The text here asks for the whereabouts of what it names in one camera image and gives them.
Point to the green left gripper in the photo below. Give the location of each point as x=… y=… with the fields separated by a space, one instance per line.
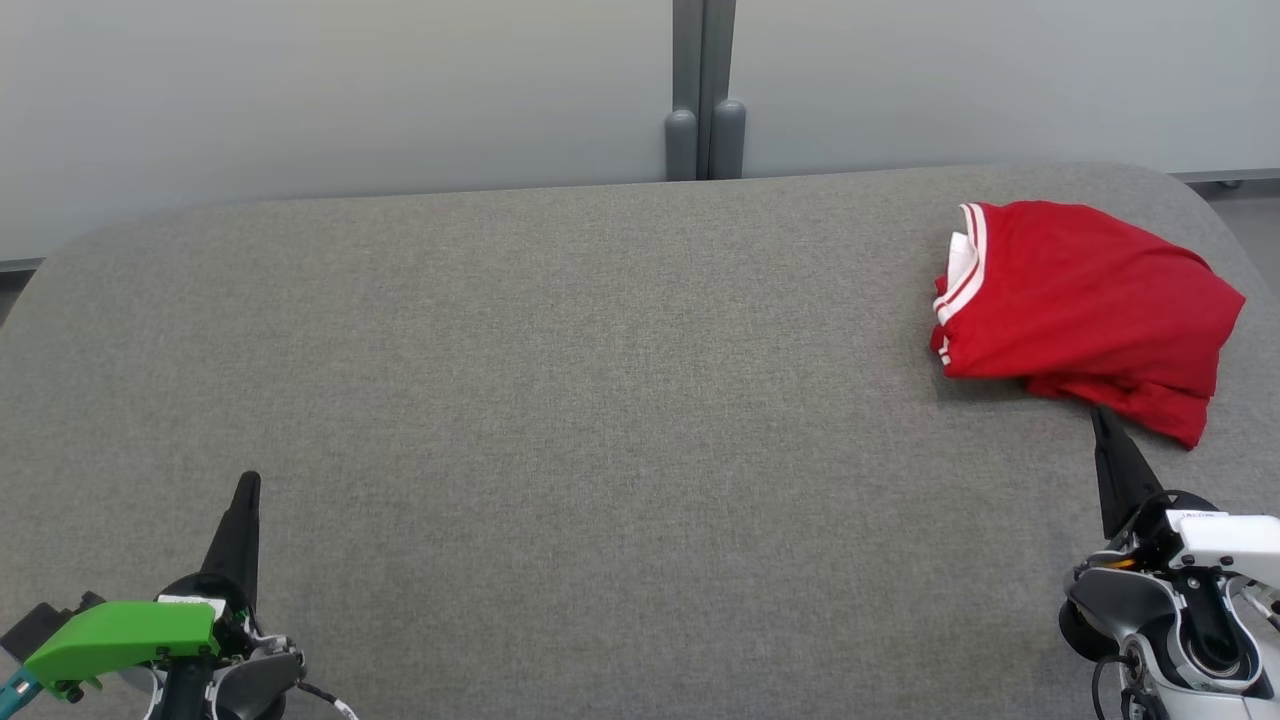
x=120 y=635

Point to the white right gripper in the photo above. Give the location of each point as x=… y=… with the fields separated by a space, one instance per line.
x=1225 y=545

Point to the red Bulls jersey white sleeves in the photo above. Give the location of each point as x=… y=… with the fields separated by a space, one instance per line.
x=1080 y=290

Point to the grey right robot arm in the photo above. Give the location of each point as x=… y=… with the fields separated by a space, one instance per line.
x=1180 y=630

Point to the grey fabric sofa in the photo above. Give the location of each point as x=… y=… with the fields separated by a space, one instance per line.
x=600 y=400

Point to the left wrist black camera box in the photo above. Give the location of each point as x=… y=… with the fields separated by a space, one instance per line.
x=45 y=625

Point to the grey partition post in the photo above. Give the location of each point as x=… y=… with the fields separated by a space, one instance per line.
x=727 y=90
x=682 y=90

